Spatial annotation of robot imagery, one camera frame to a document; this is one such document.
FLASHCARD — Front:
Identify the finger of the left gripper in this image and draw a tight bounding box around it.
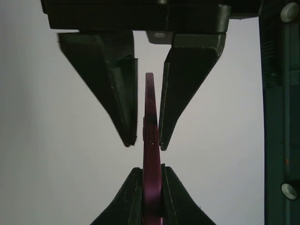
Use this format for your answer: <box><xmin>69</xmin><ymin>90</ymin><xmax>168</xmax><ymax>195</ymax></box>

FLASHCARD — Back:
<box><xmin>58</xmin><ymin>31</ymin><xmax>137</xmax><ymax>147</ymax></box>
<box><xmin>159</xmin><ymin>33</ymin><xmax>226</xmax><ymax>150</ymax></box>

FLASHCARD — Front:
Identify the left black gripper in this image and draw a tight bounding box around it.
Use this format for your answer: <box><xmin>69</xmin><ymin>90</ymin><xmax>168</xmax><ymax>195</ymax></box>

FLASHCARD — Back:
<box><xmin>41</xmin><ymin>0</ymin><xmax>231</xmax><ymax>33</ymax></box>

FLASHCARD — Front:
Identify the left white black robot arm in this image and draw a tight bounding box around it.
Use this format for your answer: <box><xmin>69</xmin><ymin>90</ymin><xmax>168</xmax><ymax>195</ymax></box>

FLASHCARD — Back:
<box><xmin>41</xmin><ymin>0</ymin><xmax>300</xmax><ymax>225</ymax></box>

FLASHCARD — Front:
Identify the purple smartphone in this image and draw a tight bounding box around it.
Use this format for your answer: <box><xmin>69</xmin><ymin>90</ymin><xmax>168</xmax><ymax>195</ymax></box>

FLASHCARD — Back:
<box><xmin>142</xmin><ymin>73</ymin><xmax>163</xmax><ymax>225</ymax></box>

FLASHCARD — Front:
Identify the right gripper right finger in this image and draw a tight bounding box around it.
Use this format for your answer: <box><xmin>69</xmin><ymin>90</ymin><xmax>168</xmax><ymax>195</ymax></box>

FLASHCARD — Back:
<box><xmin>161</xmin><ymin>165</ymin><xmax>215</xmax><ymax>225</ymax></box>

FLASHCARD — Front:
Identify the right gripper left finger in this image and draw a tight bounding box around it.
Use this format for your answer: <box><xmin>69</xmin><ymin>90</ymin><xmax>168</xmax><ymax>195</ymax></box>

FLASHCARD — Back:
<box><xmin>91</xmin><ymin>167</ymin><xmax>143</xmax><ymax>225</ymax></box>

